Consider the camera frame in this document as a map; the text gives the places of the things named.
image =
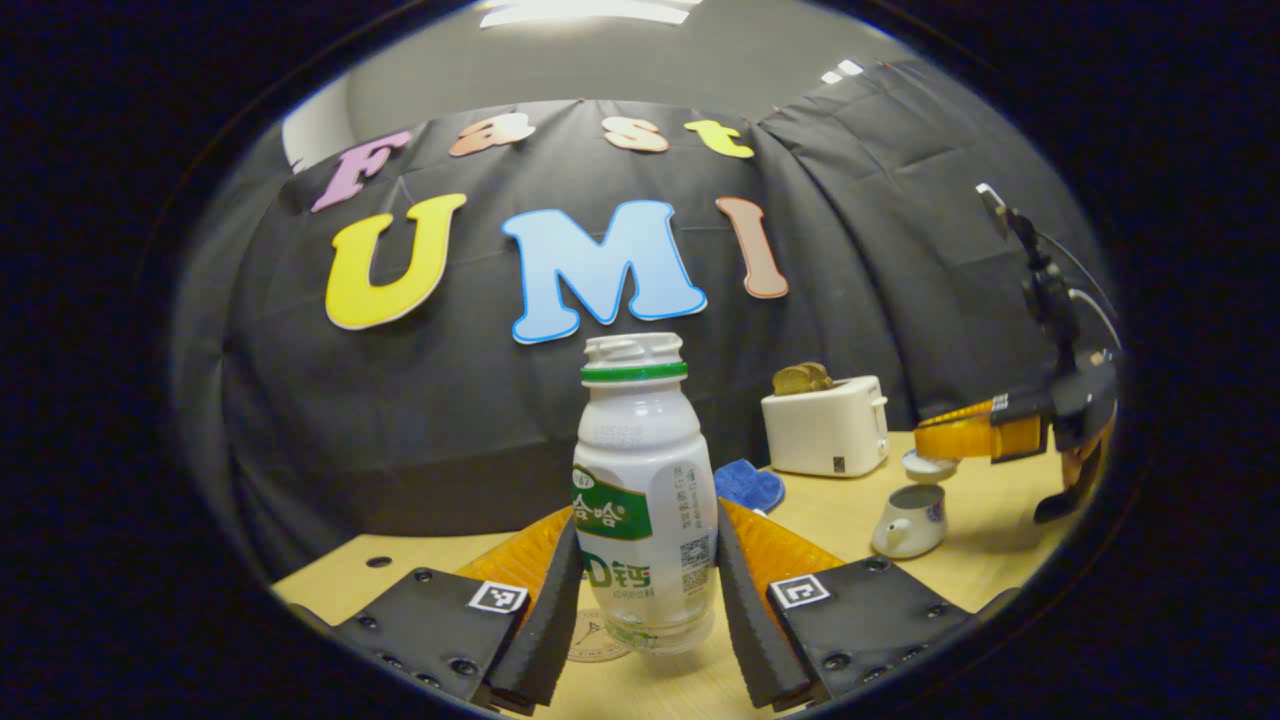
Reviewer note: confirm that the cream toaster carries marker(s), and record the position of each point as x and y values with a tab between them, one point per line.
820	430

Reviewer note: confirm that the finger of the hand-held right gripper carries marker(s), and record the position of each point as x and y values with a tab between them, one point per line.
1025	408

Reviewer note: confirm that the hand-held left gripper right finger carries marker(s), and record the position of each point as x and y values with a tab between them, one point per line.
750	625

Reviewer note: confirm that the round cork coaster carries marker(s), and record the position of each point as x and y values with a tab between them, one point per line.
595	640

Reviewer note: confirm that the white blue-patterned teacup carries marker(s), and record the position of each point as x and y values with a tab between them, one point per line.
905	525

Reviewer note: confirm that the ceiling light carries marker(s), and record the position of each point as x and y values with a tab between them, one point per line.
590	10

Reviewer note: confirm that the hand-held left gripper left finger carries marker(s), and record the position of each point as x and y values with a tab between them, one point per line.
545	635

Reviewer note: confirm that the white green-label water bottle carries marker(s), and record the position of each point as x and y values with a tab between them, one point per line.
640	450

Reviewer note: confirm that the blue towel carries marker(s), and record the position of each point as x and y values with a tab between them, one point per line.
750	485

